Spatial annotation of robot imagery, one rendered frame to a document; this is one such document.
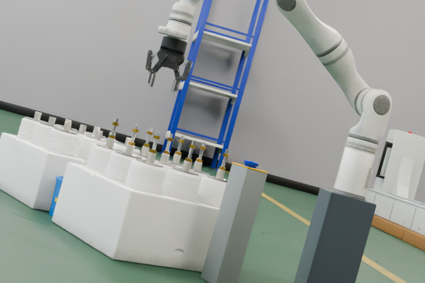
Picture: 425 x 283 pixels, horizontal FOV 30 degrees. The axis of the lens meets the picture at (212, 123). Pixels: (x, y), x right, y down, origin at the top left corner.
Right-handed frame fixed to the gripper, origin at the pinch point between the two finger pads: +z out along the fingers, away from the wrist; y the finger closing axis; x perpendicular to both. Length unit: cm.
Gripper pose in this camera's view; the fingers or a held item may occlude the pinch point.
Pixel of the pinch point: (162, 85)
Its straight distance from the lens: 236.6
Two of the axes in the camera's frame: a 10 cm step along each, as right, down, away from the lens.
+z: -2.7, 9.6, -0.1
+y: -9.6, -2.6, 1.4
